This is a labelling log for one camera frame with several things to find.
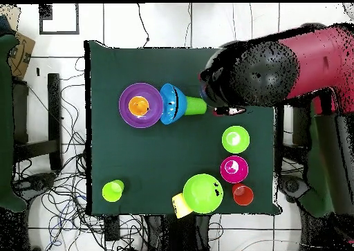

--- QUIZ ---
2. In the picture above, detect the green cup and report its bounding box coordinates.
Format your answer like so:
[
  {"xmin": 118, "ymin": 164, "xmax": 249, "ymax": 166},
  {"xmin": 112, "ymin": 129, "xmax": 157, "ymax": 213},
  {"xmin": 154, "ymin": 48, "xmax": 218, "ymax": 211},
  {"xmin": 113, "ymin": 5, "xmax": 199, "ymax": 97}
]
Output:
[{"xmin": 185, "ymin": 95, "xmax": 208, "ymax": 116}]

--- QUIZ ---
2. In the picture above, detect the blue bowl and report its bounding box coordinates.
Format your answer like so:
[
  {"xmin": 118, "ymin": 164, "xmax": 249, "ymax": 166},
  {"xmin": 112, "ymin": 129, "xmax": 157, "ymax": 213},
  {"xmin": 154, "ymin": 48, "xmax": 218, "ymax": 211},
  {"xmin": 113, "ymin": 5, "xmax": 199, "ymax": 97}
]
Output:
[{"xmin": 159, "ymin": 83, "xmax": 188, "ymax": 125}]

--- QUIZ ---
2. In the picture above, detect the orange cup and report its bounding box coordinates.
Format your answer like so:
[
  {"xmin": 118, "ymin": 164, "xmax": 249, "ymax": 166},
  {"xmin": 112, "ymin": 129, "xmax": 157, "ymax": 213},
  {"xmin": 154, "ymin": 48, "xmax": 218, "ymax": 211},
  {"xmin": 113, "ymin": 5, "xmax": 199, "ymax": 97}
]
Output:
[{"xmin": 128, "ymin": 95, "xmax": 150, "ymax": 117}]

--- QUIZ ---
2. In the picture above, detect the purple bowl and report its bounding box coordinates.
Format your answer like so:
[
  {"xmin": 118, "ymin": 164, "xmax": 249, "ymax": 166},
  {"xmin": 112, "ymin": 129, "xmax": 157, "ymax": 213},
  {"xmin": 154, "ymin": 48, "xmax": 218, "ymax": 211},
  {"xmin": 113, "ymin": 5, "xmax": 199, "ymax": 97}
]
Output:
[{"xmin": 118, "ymin": 82, "xmax": 164, "ymax": 129}]

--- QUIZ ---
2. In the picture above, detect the small green bowl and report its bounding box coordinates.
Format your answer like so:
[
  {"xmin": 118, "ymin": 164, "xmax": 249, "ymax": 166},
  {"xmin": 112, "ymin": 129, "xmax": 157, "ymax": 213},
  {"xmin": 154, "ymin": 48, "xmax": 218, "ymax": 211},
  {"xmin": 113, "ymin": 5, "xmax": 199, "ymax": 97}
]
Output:
[{"xmin": 221, "ymin": 125, "xmax": 251, "ymax": 154}]

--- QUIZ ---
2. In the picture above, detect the pink bowl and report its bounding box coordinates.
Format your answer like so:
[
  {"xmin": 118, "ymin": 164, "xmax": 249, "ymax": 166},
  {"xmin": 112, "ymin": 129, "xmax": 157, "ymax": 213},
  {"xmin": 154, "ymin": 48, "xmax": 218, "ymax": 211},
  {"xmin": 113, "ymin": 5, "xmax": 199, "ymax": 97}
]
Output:
[{"xmin": 220, "ymin": 155, "xmax": 250, "ymax": 185}]

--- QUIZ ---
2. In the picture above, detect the dark green table cloth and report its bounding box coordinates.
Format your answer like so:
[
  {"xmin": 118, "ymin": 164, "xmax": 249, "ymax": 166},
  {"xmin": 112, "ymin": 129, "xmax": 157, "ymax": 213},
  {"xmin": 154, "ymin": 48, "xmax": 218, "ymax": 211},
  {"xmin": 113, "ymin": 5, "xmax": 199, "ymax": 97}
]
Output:
[{"xmin": 84, "ymin": 39, "xmax": 284, "ymax": 216}]

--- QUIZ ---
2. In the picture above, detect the large green bowl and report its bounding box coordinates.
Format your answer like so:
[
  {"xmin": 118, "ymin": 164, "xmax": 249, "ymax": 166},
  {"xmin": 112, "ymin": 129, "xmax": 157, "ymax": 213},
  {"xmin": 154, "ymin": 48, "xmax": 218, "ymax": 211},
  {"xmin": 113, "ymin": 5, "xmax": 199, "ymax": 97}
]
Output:
[{"xmin": 182, "ymin": 174, "xmax": 224, "ymax": 215}]

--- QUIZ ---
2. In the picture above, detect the red-orange cup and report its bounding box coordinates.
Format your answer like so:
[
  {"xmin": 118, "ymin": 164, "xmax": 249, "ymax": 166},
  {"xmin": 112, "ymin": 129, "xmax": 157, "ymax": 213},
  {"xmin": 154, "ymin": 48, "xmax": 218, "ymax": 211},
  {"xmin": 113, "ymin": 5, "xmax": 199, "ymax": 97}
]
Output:
[{"xmin": 232, "ymin": 183, "xmax": 254, "ymax": 207}]

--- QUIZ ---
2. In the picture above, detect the grey caster base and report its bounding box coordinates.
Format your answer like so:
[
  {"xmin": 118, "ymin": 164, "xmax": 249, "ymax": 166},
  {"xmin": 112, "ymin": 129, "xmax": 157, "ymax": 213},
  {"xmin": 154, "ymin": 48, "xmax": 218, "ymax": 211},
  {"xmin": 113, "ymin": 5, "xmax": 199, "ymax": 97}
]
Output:
[{"xmin": 277, "ymin": 173, "xmax": 311, "ymax": 205}]

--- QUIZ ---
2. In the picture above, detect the green cloth side table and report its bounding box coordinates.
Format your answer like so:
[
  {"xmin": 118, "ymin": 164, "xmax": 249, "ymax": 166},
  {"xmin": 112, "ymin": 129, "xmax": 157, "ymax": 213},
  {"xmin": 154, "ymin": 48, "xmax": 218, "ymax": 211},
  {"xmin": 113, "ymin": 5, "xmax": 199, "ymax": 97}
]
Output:
[
  {"xmin": 0, "ymin": 33, "xmax": 28, "ymax": 213},
  {"xmin": 299, "ymin": 101, "xmax": 354, "ymax": 218}
]

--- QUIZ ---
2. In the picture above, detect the lime yellow cup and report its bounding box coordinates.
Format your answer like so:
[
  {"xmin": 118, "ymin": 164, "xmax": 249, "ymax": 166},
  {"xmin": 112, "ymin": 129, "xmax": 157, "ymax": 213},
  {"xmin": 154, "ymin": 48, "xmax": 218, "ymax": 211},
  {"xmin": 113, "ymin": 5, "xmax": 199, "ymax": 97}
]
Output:
[{"xmin": 101, "ymin": 179, "xmax": 125, "ymax": 203}]

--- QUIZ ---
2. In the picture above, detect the black power strip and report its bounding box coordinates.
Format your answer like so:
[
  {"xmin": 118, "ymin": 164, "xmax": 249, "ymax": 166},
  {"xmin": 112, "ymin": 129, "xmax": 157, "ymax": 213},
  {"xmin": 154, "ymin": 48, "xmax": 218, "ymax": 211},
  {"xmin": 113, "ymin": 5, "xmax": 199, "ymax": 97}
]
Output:
[{"xmin": 103, "ymin": 215, "xmax": 122, "ymax": 243}]

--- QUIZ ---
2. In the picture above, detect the black caster base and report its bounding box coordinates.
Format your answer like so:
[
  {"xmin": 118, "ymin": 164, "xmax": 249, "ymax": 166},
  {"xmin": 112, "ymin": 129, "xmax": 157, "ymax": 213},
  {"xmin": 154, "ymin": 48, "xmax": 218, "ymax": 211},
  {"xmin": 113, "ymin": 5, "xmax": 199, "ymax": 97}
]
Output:
[{"xmin": 13, "ymin": 171, "xmax": 57, "ymax": 203}]

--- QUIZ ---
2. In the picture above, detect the cardboard box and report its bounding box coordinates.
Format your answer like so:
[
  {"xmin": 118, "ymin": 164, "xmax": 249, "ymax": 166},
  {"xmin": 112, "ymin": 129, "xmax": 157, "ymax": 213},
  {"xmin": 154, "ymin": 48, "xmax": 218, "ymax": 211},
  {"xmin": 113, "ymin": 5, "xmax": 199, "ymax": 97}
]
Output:
[{"xmin": 7, "ymin": 31, "xmax": 36, "ymax": 80}]

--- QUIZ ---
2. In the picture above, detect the black stand frame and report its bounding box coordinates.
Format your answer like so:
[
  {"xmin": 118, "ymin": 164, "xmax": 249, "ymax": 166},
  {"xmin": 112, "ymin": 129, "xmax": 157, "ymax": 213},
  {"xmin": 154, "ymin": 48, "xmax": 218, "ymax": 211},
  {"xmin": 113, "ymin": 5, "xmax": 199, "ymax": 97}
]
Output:
[
  {"xmin": 12, "ymin": 73, "xmax": 64, "ymax": 171},
  {"xmin": 291, "ymin": 104, "xmax": 313, "ymax": 147}
]

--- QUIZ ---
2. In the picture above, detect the black floor cable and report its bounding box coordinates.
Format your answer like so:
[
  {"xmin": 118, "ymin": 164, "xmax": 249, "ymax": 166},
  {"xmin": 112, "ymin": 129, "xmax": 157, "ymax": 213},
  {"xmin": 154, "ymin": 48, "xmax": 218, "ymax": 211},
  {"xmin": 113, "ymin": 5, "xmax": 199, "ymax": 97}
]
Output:
[{"xmin": 137, "ymin": 3, "xmax": 151, "ymax": 48}]

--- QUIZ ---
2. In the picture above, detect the black square frame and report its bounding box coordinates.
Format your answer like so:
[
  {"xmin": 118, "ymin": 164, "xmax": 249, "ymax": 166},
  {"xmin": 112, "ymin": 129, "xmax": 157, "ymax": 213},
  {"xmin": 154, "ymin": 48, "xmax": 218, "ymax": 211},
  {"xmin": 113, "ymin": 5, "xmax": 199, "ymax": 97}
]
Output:
[{"xmin": 39, "ymin": 3, "xmax": 80, "ymax": 35}]

